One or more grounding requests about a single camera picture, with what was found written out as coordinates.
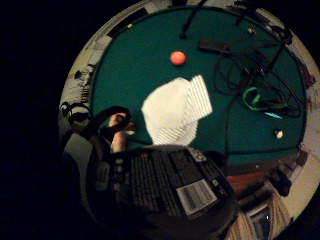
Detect orange ball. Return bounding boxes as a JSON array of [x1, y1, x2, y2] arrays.
[[169, 50, 188, 67]]

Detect black cable tangle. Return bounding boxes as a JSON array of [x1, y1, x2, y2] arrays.
[[213, 33, 306, 119]]

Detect white ribbed cloth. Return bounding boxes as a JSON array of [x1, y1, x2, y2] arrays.
[[140, 74, 214, 146]]

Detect black cable with plug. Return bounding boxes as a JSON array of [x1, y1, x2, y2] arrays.
[[179, 0, 209, 40]]

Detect green cable loop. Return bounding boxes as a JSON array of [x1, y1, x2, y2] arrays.
[[241, 86, 288, 112]]

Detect black power strip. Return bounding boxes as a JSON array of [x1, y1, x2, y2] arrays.
[[198, 37, 232, 56]]

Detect brown wooden chair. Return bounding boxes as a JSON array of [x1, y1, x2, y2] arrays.
[[226, 166, 288, 209]]

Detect light blue pen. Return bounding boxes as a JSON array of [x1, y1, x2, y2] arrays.
[[264, 111, 284, 120]]

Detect black headphones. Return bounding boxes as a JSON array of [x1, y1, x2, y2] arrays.
[[59, 101, 94, 125]]

